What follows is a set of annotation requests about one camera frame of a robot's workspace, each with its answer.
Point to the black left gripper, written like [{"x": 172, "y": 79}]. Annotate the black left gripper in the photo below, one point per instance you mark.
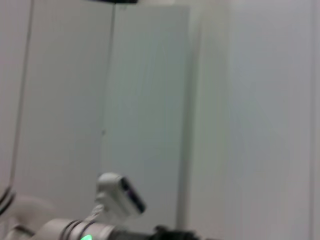
[{"x": 175, "y": 235}]

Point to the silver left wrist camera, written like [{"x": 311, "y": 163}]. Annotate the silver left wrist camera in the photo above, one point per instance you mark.
[{"x": 120, "y": 197}]

